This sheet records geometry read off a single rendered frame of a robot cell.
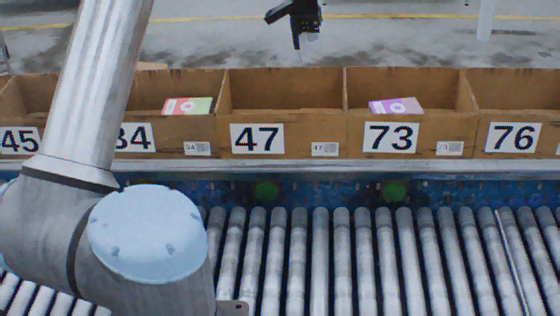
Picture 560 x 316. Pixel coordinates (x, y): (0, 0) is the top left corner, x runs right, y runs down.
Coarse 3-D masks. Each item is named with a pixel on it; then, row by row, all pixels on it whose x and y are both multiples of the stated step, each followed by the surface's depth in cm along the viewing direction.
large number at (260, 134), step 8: (232, 128) 178; (240, 128) 178; (248, 128) 178; (256, 128) 178; (264, 128) 177; (272, 128) 177; (280, 128) 177; (232, 136) 180; (240, 136) 180; (248, 136) 180; (256, 136) 179; (264, 136) 179; (272, 136) 179; (280, 136) 179; (232, 144) 182; (240, 144) 182; (248, 144) 181; (256, 144) 181; (264, 144) 181; (272, 144) 181; (280, 144) 181; (240, 152) 183; (248, 152) 183; (256, 152) 183; (264, 152) 183; (272, 152) 183; (280, 152) 182
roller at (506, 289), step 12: (480, 216) 180; (492, 216) 179; (492, 228) 174; (492, 240) 170; (492, 252) 167; (504, 252) 167; (492, 264) 164; (504, 264) 162; (504, 276) 158; (504, 288) 155; (504, 300) 153; (516, 300) 152; (504, 312) 151; (516, 312) 148
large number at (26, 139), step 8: (0, 128) 184; (8, 128) 184; (16, 128) 183; (24, 128) 183; (32, 128) 183; (0, 136) 186; (8, 136) 185; (16, 136) 185; (24, 136) 185; (32, 136) 185; (0, 144) 188; (8, 144) 187; (16, 144) 187; (24, 144) 187; (32, 144) 187; (40, 144) 187; (8, 152) 190; (16, 152) 189; (24, 152) 189; (32, 152) 189
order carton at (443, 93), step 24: (360, 72) 197; (384, 72) 196; (408, 72) 195; (432, 72) 195; (456, 72) 194; (360, 96) 202; (384, 96) 201; (408, 96) 201; (432, 96) 200; (456, 96) 199; (360, 120) 174; (384, 120) 173; (408, 120) 173; (432, 120) 172; (456, 120) 171; (360, 144) 179; (432, 144) 177
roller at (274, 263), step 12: (276, 216) 183; (276, 228) 179; (276, 240) 175; (276, 252) 171; (276, 264) 167; (276, 276) 164; (264, 288) 162; (276, 288) 161; (264, 300) 158; (276, 300) 157; (264, 312) 154; (276, 312) 154
